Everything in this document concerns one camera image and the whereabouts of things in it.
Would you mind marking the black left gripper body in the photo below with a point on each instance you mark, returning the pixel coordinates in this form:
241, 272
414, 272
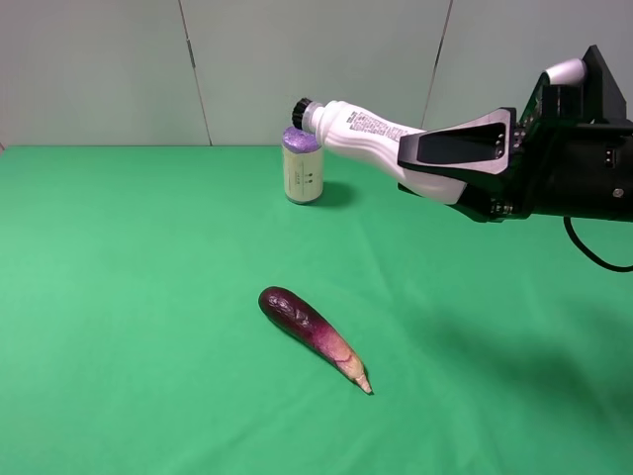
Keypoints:
565, 169

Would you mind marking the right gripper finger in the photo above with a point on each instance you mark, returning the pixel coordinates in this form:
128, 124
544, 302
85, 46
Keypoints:
476, 152
472, 202

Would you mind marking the white bottle black cap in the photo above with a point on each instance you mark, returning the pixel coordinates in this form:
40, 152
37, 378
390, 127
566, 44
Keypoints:
354, 132

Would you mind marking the purple garbage bag roll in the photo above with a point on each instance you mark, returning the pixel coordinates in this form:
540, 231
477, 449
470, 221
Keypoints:
303, 162

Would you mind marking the purple eggplant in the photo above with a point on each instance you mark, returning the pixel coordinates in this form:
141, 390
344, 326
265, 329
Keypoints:
296, 317

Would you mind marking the green tablecloth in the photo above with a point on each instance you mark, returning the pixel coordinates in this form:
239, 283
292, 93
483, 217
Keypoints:
168, 311

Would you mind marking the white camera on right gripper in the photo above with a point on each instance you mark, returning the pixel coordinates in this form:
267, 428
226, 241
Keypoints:
580, 88

